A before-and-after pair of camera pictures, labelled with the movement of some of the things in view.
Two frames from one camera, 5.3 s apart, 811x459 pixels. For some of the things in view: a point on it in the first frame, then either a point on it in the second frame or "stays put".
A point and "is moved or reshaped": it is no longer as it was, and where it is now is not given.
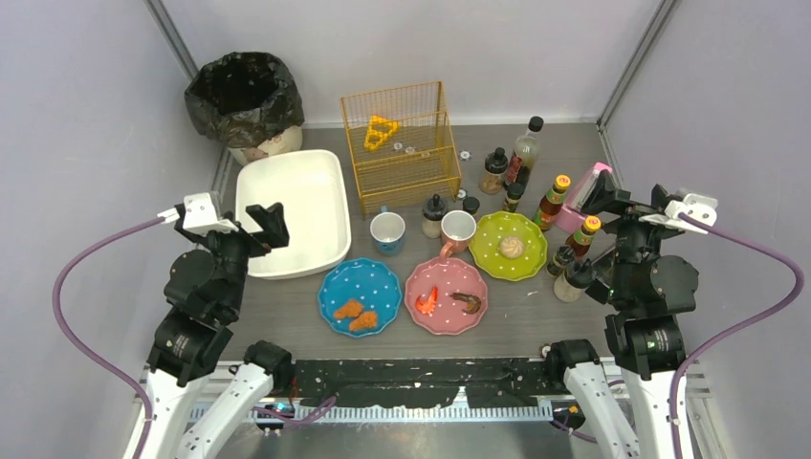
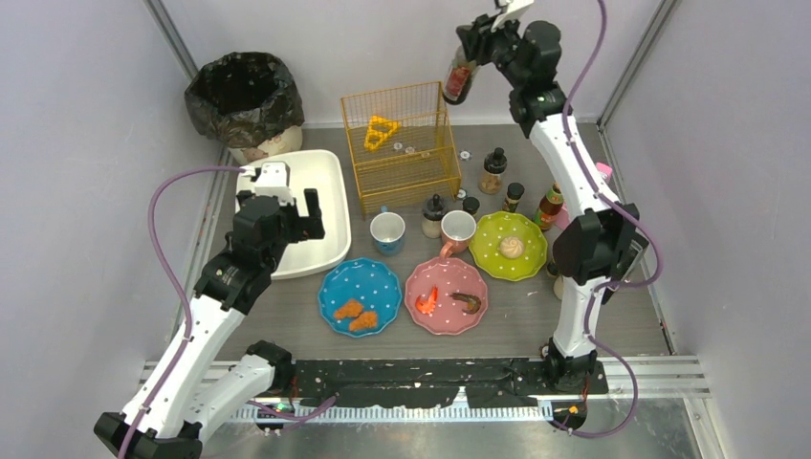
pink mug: [457, 230] stays put
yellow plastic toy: [379, 130] stays put
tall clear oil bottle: [524, 154] → [460, 78]
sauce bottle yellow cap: [562, 181] is moved or reshaped
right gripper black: [631, 210] → [472, 37]
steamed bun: [512, 247] stays put
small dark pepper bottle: [515, 192] stays put
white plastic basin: [310, 185] stays put
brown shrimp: [473, 304] stays put
